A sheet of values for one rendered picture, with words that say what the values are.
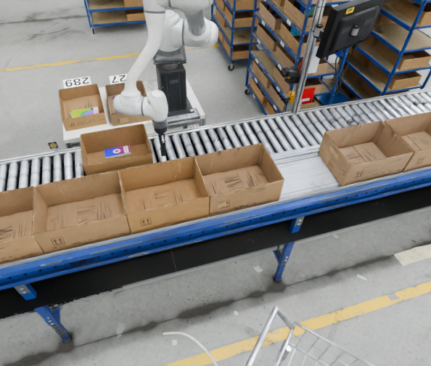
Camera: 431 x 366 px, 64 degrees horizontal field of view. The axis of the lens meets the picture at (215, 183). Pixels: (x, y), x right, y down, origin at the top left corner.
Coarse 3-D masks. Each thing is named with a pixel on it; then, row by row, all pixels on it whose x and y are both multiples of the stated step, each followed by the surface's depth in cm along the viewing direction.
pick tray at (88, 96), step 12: (96, 84) 261; (60, 96) 254; (72, 96) 261; (84, 96) 264; (96, 96) 265; (60, 108) 238; (72, 108) 254; (84, 108) 254; (72, 120) 233; (84, 120) 236; (96, 120) 239
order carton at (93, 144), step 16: (128, 128) 218; (144, 128) 216; (96, 144) 219; (112, 144) 223; (128, 144) 227; (144, 144) 230; (96, 160) 218; (112, 160) 195; (128, 160) 199; (144, 160) 203
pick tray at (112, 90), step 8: (112, 88) 262; (120, 88) 265; (136, 88) 269; (144, 88) 258; (112, 96) 266; (144, 96) 267; (112, 104) 259; (112, 112) 252; (112, 120) 239; (120, 120) 241; (128, 120) 242; (136, 120) 245; (144, 120) 247
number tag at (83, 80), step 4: (88, 76) 263; (64, 80) 259; (68, 80) 259; (72, 80) 260; (76, 80) 260; (80, 80) 260; (84, 80) 261; (88, 80) 261; (64, 84) 257; (68, 84) 257; (72, 84) 257; (76, 84) 258; (80, 84) 258; (84, 84) 258; (88, 84) 259
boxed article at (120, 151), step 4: (112, 148) 224; (116, 148) 224; (120, 148) 224; (124, 148) 224; (128, 148) 224; (104, 152) 221; (108, 152) 221; (112, 152) 221; (116, 152) 221; (120, 152) 222; (124, 152) 222; (128, 152) 222; (108, 156) 219; (112, 156) 220; (116, 156) 221
